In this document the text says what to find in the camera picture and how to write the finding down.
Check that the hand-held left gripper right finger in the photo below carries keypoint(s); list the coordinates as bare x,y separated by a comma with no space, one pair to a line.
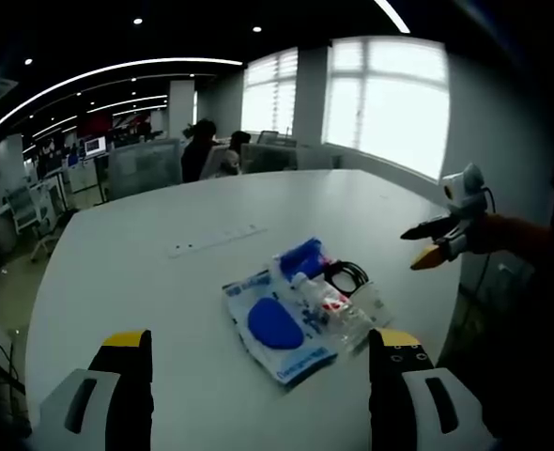
399,376

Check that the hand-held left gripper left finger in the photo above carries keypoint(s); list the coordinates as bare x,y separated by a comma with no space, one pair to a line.
117,376

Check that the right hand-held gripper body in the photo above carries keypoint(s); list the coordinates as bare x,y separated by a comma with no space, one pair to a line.
466,188

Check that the clear plastic bag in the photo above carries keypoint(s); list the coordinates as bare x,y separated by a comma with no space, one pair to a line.
373,300

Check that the blue roll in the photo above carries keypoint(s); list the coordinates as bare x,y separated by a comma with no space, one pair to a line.
303,260

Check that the blue and white wipes packet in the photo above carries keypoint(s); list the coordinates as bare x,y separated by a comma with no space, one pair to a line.
277,324

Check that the white table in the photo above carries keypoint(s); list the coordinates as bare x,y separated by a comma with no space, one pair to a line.
164,291

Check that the window with white blinds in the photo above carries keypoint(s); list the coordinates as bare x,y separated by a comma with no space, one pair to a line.
387,103
270,94

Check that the white table socket strip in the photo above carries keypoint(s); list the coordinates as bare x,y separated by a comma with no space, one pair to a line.
216,239

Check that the grey desk partition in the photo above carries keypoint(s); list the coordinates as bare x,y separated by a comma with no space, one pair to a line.
143,164
267,157

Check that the white office chair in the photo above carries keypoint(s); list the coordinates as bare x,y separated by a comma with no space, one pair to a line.
26,206

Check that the computer monitor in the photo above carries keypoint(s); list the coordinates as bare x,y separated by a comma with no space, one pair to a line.
95,146

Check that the curved ceiling light strip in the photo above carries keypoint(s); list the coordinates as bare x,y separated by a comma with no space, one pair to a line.
70,89

